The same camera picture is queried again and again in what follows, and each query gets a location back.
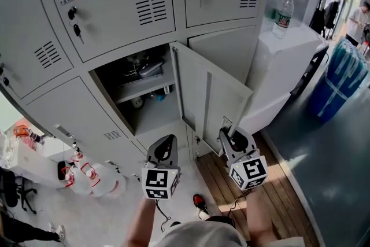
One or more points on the grey locker shelf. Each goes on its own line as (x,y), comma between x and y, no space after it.
(144,88)

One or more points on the clear plastic water bottle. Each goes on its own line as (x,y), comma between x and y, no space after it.
(284,14)

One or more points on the small white bottle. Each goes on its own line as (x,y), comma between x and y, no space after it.
(137,101)

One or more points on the person's red and black shoe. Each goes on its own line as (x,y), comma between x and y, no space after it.
(199,203)

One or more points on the large clear water jug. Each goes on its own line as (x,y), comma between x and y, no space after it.
(105,180)
(78,182)

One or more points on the blue wrapped bundle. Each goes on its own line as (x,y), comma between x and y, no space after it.
(338,81)

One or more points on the black office chair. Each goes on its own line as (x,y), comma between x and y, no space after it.
(14,191)

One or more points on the wooden slat platform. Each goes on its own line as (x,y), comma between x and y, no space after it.
(277,182)

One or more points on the grey sneakers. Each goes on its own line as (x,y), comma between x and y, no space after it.
(147,68)

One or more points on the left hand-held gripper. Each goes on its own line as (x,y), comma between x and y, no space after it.
(156,179)

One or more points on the white side table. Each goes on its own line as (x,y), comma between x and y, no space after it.
(31,162)

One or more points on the person's right forearm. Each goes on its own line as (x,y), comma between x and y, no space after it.
(260,217)

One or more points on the blue small item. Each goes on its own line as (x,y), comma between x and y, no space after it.
(158,97)

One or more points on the person's grey shirt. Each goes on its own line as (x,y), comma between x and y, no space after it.
(202,235)

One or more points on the black small device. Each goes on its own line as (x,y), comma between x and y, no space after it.
(61,170)

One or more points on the white box cabinet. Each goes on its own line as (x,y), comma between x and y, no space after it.
(283,66)

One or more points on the orange object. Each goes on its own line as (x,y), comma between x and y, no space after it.
(21,130)

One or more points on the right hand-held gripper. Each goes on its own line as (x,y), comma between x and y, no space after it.
(248,172)

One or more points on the clothes rack with dark garments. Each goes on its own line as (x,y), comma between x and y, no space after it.
(329,14)

